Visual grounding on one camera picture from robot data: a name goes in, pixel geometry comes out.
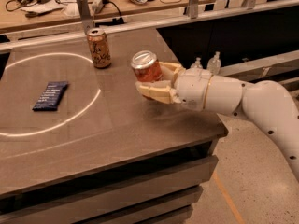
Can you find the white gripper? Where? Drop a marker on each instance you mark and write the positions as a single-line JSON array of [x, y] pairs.
[[192, 87]]

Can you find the red coke can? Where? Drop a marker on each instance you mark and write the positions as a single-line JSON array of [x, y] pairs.
[[146, 67]]

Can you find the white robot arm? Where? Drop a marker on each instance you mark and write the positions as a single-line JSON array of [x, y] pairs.
[[266, 104]]

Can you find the tan sparkling water can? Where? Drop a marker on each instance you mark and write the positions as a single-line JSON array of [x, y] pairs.
[[99, 49]]

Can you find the grey cabinet drawers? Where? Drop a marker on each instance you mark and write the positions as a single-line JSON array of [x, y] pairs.
[[158, 190]]

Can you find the metal railing bar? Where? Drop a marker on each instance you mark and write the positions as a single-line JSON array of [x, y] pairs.
[[62, 32]]

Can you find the dark blue snack bar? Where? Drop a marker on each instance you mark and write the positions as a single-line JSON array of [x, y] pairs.
[[51, 96]]

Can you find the grey metal bracket post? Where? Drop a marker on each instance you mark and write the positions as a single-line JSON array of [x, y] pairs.
[[85, 15]]

